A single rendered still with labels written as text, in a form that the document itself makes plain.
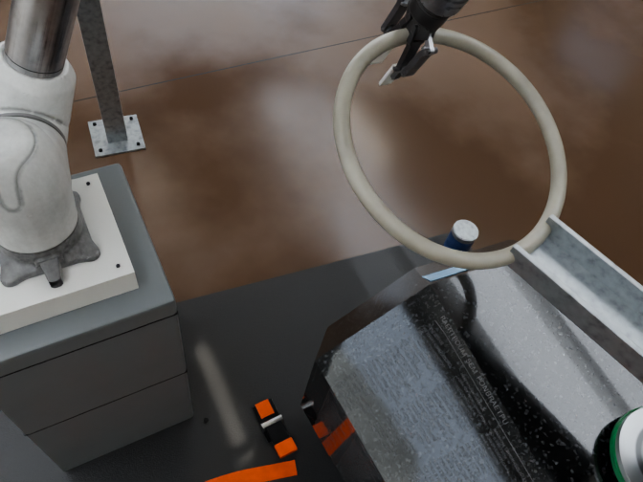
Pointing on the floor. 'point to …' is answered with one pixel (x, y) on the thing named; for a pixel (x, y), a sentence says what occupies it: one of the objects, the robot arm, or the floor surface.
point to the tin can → (461, 235)
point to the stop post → (106, 88)
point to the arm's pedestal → (100, 358)
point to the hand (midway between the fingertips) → (387, 64)
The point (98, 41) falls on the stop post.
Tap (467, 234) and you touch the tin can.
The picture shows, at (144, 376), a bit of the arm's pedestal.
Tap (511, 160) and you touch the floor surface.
